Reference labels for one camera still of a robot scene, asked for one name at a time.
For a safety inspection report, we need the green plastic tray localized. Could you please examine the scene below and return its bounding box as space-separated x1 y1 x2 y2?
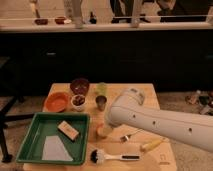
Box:
16 113 90 166

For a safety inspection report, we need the orange peach fruit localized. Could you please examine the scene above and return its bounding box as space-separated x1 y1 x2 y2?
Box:
96 124 104 138

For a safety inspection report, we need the red bowl on shelf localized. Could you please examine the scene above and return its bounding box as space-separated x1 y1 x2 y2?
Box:
55 17 66 25

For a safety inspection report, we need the green plastic cup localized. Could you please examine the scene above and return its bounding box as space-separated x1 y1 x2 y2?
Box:
96 82 107 96

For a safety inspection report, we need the small white bowl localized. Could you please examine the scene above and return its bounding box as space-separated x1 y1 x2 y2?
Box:
71 95 85 112

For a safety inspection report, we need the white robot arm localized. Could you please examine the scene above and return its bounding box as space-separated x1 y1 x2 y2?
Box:
99 87 213 152

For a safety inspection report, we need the yellow banana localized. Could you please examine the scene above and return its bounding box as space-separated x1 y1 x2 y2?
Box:
140 139 163 153

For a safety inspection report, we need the dark maroon bowl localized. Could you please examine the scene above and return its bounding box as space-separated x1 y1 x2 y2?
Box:
70 78 90 96

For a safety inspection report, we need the dark bowl on shelf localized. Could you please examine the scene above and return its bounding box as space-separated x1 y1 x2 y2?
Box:
34 18 48 25

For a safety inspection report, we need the orange red bowl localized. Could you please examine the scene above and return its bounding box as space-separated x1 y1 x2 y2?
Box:
44 92 70 112

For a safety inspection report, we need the dish brush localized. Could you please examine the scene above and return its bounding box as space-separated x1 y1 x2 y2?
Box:
90 149 140 164

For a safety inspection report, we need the metal cup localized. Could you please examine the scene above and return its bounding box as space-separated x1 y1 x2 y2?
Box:
95 95 107 111

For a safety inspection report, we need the metal fork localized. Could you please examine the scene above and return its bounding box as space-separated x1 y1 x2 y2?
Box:
120 129 142 142

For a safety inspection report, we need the black chair frame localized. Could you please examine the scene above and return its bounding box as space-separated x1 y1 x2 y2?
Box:
0 56 36 164

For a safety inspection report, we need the grey cloth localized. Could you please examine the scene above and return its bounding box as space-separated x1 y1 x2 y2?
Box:
42 136 73 161

